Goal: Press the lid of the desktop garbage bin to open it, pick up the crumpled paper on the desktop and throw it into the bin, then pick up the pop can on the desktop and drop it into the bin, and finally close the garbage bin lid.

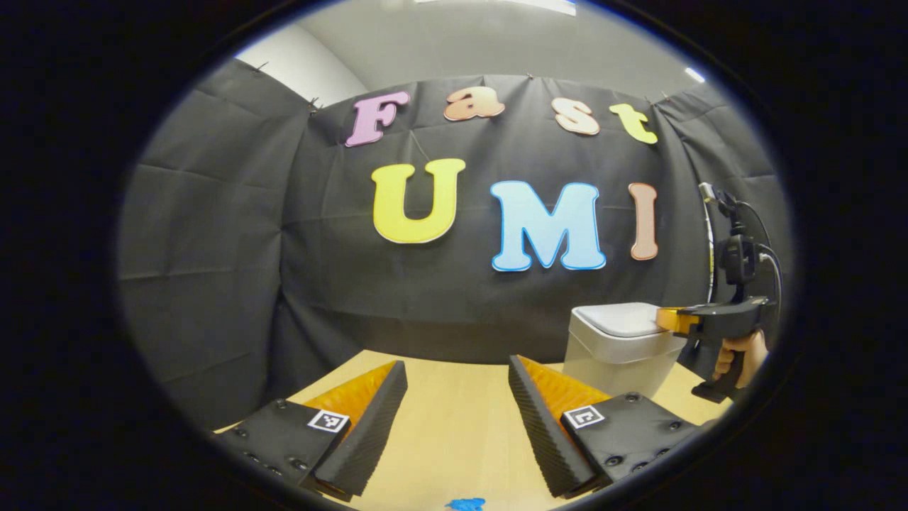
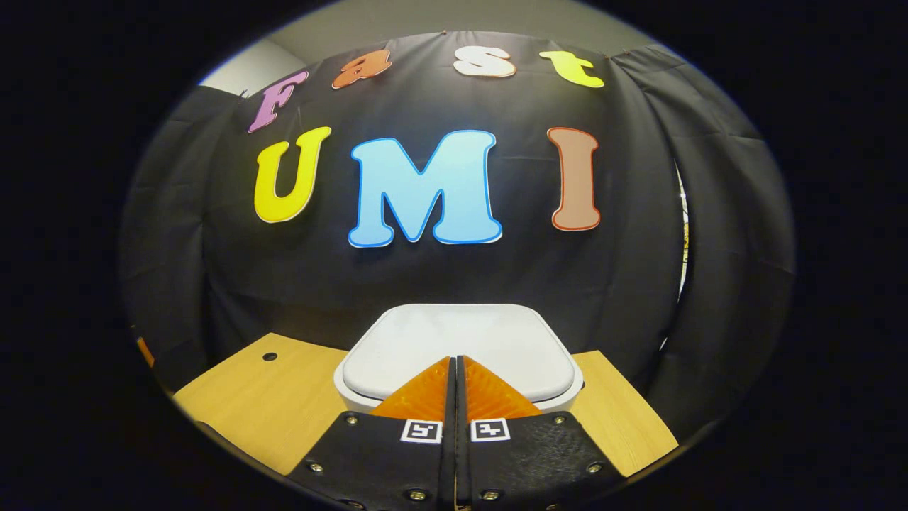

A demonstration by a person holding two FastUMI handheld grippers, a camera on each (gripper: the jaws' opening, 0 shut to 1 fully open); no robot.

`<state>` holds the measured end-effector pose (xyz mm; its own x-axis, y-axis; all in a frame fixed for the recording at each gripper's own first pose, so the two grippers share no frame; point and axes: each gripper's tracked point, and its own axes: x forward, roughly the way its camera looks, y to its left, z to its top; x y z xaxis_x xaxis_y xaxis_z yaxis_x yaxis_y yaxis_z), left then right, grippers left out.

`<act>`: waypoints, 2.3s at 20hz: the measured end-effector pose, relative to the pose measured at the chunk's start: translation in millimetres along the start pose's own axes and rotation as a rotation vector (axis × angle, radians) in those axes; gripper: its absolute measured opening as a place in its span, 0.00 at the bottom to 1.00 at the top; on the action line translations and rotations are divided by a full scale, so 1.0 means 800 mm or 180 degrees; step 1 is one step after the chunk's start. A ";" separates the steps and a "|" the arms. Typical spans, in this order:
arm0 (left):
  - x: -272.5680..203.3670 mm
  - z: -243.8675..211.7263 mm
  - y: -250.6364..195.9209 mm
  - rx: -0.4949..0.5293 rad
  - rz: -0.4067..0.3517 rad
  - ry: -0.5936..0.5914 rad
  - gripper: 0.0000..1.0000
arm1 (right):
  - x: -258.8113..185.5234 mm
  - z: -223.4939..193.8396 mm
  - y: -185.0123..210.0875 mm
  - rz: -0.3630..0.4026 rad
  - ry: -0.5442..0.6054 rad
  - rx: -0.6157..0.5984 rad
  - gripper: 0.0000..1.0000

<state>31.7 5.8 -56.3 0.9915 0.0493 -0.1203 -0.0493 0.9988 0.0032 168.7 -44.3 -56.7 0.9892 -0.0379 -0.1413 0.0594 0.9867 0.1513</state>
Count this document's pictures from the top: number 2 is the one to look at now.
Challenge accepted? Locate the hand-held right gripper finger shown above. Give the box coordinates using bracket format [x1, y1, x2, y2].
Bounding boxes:
[287, 355, 456, 511]
[456, 355, 629, 511]

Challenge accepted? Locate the white desktop garbage bin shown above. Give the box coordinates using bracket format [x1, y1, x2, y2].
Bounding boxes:
[333, 304, 584, 416]

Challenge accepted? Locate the wooden desktop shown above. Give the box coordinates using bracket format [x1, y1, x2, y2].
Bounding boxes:
[172, 332, 680, 478]

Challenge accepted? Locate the black backdrop cloth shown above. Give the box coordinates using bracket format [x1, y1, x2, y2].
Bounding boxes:
[119, 30, 795, 441]

